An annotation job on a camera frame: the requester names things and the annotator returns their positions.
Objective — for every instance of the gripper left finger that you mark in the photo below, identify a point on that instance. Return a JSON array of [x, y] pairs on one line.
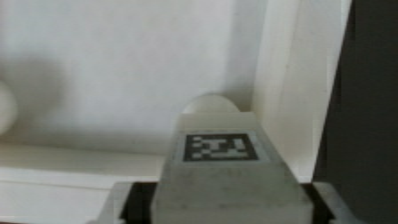
[[127, 207]]

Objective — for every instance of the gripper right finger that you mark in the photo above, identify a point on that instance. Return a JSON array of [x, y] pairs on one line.
[[333, 212]]

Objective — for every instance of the white leg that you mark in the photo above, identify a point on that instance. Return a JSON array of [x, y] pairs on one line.
[[227, 183]]

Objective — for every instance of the white square tabletop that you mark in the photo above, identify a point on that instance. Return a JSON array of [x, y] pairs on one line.
[[108, 62]]

